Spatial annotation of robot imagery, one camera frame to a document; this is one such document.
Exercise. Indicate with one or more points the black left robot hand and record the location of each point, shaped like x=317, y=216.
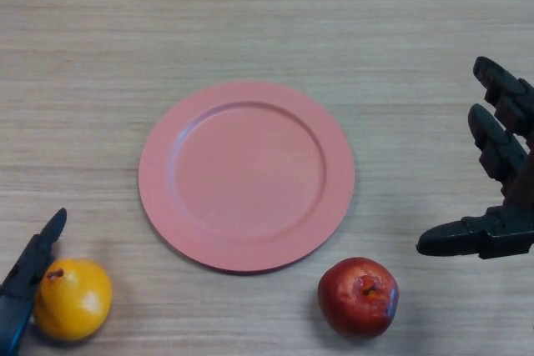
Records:
x=23, y=281

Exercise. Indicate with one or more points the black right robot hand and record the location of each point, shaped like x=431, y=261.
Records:
x=500, y=235

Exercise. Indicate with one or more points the yellow pear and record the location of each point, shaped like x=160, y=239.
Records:
x=75, y=302

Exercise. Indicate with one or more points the pink round plate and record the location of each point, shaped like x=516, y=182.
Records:
x=248, y=176

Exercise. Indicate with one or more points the red apple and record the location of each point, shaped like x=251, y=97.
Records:
x=354, y=302

